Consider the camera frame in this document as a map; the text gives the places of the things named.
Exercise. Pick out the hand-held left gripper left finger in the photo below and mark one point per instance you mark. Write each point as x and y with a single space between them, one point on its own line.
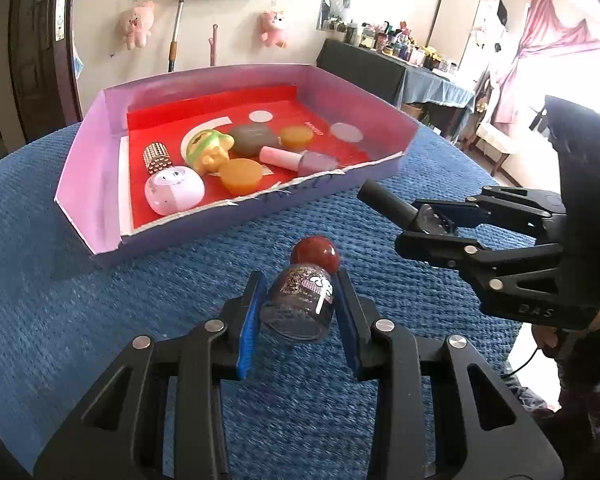
247 330

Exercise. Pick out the pink capped nail polish bottle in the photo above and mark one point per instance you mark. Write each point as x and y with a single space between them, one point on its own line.
320 162

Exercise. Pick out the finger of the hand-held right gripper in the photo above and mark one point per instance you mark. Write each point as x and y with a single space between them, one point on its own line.
430 247
472 210

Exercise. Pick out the person's dark patterned clothing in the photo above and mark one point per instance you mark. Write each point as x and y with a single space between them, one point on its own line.
585 400

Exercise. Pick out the orange jelly dome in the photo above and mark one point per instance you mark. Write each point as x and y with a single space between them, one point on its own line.
296 137
240 175

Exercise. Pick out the pink cardboard tray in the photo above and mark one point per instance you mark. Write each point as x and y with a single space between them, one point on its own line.
95 160

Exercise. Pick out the glitter bottle with red cap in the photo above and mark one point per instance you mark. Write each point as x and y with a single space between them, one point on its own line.
300 300

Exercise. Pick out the clear round plastic lid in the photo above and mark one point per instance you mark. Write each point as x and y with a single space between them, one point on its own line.
346 131

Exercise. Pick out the blue knitted blanket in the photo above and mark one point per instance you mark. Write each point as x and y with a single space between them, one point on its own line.
80 335

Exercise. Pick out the dark wooden door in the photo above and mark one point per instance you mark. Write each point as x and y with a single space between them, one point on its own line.
40 50

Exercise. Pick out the white cushioned chair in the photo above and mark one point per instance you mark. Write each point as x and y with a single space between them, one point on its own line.
492 137

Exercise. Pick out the pink stick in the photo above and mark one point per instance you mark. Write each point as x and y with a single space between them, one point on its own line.
213 45

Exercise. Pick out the light pink plush toy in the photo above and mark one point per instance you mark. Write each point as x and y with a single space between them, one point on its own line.
137 25

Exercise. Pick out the small black capped bottle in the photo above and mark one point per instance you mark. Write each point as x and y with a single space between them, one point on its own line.
385 202

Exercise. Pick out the pink curtain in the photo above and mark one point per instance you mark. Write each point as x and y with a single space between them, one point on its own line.
540 35

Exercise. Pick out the clutter of bottles and jars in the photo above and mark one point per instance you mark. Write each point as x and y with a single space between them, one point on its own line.
390 40

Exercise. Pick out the table with blue cloth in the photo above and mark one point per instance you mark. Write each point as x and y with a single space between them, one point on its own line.
370 72

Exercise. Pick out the silver studded bottle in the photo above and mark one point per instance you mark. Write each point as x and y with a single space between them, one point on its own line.
157 157

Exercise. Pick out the blue face mask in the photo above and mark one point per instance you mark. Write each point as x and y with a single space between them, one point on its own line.
78 67

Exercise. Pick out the yellow green toy figure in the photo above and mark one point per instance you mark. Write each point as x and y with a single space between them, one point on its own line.
207 150

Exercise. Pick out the white cabinet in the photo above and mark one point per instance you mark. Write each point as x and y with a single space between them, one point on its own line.
455 25

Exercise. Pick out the mop with orange grip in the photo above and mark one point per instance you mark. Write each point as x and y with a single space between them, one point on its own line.
176 25

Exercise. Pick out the white rounded device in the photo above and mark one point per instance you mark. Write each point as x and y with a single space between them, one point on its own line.
172 192

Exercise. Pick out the grey oval compact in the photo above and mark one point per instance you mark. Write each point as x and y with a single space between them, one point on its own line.
252 140

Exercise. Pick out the bright pink plush toy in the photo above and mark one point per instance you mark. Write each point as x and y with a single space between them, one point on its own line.
274 27

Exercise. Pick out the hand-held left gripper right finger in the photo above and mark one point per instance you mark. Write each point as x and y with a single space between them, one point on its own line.
347 330

